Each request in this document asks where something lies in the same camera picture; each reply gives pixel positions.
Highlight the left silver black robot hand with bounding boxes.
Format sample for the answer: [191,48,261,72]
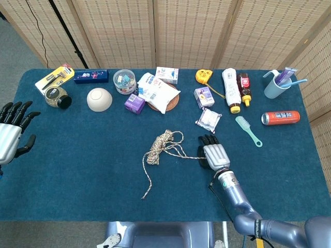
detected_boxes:
[0,101,41,166]

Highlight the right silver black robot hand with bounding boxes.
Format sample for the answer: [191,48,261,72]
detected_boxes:
[197,134,231,171]

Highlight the beige braided rope bundle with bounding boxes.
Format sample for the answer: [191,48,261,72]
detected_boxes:
[141,129,207,200]

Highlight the white wrapped snack pack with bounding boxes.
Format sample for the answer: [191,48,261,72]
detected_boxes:
[195,107,222,131]

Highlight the green scrubbing brush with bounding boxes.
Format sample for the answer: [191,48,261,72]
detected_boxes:
[235,116,263,148]

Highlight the purple white drink carton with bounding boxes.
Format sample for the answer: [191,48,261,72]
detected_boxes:
[193,87,216,110]

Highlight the glass jar black lid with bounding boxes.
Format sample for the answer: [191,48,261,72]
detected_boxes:
[44,86,72,110]

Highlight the brown woven round coaster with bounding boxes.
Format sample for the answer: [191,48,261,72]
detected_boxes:
[146,90,181,113]

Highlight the white bottle yellow cap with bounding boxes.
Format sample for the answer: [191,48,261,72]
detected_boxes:
[221,68,242,114]

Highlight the brown bottle yellow nozzle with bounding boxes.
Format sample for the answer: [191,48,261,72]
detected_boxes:
[236,73,252,107]

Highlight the orange drink can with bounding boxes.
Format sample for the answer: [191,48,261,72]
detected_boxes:
[261,111,301,127]

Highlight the yellow razor blister pack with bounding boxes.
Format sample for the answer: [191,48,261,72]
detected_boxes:
[35,64,76,96]

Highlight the yellow tape measure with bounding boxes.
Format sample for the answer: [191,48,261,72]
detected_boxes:
[195,69,226,100]

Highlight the blue carpet table cover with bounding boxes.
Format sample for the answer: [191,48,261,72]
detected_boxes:
[0,68,331,222]

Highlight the white plastic bag pack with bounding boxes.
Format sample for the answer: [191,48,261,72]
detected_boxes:
[136,72,182,115]

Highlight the white blue cardboard box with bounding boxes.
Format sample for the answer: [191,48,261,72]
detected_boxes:
[155,66,179,85]

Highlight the small purple box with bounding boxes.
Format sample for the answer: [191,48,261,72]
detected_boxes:
[124,93,146,115]

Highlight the grey blue robot torso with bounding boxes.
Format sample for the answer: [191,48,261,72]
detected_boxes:
[98,221,230,248]

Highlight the cream upturned bowl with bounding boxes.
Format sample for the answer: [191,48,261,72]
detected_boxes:
[86,87,113,113]

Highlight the dark blue long box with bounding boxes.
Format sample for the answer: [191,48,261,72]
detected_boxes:
[73,69,110,85]

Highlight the purple toothpaste tube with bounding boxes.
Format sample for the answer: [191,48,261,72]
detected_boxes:
[276,66,300,85]

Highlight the blue toothbrush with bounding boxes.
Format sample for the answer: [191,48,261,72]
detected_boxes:
[280,79,308,88]

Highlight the clear tub of clips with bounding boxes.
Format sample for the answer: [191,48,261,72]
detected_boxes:
[113,69,138,96]

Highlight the black stand pole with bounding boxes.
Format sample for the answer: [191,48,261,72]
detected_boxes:
[49,0,89,69]

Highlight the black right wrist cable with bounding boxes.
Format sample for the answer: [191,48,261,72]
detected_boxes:
[208,180,236,225]

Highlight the light blue handled cup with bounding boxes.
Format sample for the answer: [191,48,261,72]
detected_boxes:
[263,69,296,100]

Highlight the thin black hanging cable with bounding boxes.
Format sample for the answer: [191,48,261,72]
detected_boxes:
[25,0,50,69]

